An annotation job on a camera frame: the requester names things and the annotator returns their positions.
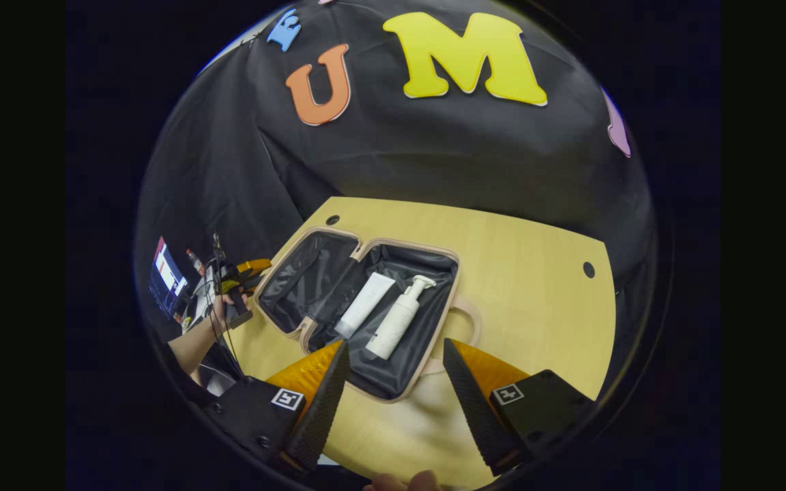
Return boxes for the white skin care tube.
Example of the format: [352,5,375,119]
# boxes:
[334,271,397,340]

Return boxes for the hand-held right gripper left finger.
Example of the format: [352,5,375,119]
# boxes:
[202,340,351,476]

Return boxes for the black backdrop cloth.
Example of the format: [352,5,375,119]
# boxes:
[135,0,656,342]

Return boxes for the computer monitor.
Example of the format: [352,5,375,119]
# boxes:
[149,237,189,321]

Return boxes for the black cable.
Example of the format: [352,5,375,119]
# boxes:
[210,232,247,379]

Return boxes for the pink suitcase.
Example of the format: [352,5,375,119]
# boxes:
[253,225,482,403]

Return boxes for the white pump bottle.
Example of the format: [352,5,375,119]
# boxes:
[364,275,437,361]

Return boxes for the white papers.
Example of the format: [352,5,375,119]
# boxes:
[185,266,220,329]

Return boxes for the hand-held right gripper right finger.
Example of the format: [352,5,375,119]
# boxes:
[442,337,599,477]

